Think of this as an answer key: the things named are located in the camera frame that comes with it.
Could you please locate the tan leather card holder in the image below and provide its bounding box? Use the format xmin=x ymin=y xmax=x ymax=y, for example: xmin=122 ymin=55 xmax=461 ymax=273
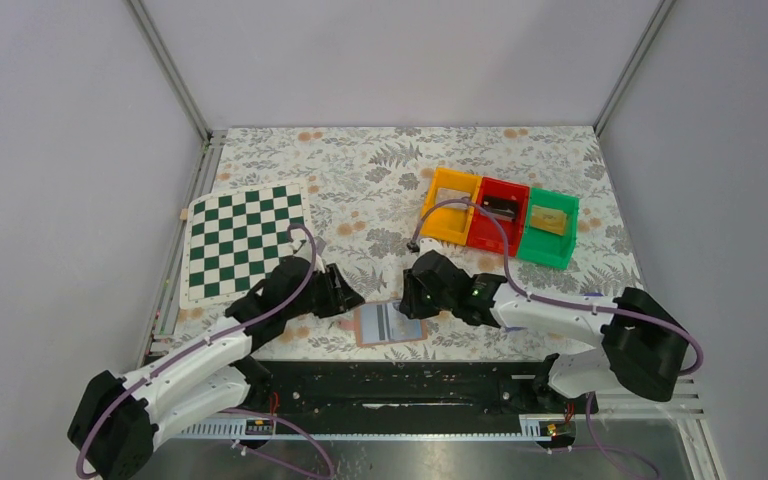
xmin=350 ymin=300 xmax=428 ymax=347

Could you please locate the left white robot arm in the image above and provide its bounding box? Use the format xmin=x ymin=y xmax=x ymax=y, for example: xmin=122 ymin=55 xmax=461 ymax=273
xmin=67 ymin=257 xmax=365 ymax=479

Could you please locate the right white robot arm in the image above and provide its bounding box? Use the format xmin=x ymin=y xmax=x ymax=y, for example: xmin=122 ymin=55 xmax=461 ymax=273
xmin=399 ymin=250 xmax=693 ymax=402

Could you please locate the black card in red bin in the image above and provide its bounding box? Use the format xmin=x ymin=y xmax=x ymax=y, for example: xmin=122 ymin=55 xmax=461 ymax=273
xmin=480 ymin=196 xmax=520 ymax=222

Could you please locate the gold card in green bin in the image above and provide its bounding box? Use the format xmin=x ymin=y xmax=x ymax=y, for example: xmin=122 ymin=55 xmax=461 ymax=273
xmin=530 ymin=205 xmax=568 ymax=236

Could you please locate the yellow plastic bin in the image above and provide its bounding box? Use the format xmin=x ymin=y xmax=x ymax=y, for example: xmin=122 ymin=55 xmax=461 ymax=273
xmin=420 ymin=167 xmax=482 ymax=246

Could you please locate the red plastic bin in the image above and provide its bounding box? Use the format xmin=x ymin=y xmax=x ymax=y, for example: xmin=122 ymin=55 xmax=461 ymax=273
xmin=466 ymin=177 xmax=530 ymax=257

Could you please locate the green white chessboard mat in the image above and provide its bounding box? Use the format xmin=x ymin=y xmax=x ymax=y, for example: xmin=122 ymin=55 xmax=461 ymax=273
xmin=179 ymin=179 xmax=312 ymax=310

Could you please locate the green plastic bin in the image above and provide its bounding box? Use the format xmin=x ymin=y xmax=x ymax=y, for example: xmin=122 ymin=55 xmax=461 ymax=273
xmin=516 ymin=188 xmax=579 ymax=270

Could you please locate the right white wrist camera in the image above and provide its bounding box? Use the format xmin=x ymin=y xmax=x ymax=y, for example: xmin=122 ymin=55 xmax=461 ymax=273
xmin=417 ymin=237 xmax=443 ymax=256

